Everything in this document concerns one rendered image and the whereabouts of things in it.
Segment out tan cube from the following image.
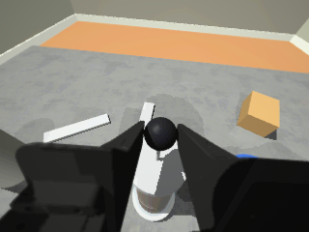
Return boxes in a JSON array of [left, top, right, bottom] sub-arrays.
[[237, 91, 280, 137]]

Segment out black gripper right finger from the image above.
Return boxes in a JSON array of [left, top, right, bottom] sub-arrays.
[[177, 124, 309, 232]]

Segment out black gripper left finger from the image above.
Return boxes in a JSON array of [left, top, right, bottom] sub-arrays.
[[15, 121, 145, 232]]

